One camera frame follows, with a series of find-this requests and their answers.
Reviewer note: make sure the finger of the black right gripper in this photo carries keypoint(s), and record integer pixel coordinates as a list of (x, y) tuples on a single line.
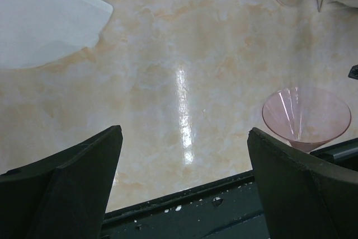
[(353, 73)]

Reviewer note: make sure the white paper coffee filter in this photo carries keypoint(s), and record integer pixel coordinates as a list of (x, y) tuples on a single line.
[(38, 32)]

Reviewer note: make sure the pink glass dripper cone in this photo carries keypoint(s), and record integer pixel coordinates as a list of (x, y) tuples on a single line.
[(306, 117)]

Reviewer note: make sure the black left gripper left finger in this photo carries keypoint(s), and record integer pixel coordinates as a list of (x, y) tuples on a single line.
[(64, 195)]

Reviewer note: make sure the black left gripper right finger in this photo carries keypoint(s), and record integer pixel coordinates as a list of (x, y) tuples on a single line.
[(302, 195)]

